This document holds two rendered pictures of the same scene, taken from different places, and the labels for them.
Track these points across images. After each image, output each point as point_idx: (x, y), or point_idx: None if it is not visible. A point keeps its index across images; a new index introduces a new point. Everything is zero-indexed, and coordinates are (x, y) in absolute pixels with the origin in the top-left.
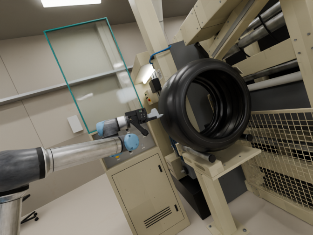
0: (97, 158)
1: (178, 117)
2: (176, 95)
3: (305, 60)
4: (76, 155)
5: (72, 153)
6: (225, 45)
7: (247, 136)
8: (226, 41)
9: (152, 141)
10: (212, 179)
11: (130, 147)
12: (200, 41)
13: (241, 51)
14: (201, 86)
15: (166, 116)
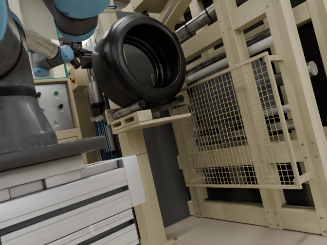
0: (36, 46)
1: (114, 53)
2: (116, 34)
3: (226, 39)
4: (25, 29)
5: (23, 26)
6: (170, 17)
7: (178, 96)
8: (171, 12)
9: (70, 120)
10: (139, 124)
11: (65, 53)
12: (149, 11)
13: (190, 35)
14: (147, 69)
15: (102, 55)
